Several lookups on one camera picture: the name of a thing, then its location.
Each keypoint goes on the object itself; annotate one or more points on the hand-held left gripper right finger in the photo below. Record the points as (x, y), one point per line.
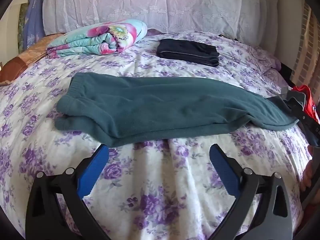
(222, 167)

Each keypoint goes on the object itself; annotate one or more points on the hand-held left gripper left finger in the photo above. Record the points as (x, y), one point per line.
(96, 166)

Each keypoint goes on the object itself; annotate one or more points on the green fleece pants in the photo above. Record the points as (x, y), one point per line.
(160, 112)

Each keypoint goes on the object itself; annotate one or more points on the folded black pants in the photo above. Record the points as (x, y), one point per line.
(185, 51)

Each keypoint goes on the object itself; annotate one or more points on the person's right hand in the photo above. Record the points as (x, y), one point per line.
(307, 175)

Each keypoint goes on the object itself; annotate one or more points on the grey garment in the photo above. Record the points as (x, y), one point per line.
(295, 98)

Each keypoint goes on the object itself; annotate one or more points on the purple floral pillow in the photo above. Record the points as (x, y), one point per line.
(265, 60)

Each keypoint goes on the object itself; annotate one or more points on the folded floral teal blanket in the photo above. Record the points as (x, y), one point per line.
(95, 40)

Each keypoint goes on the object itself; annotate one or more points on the orange quilted cushion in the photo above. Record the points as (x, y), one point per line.
(25, 55)

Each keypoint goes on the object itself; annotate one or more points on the blue patterned cloth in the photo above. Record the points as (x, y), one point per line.
(35, 17)

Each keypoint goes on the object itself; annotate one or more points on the white lace cover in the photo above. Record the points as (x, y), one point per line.
(155, 5)

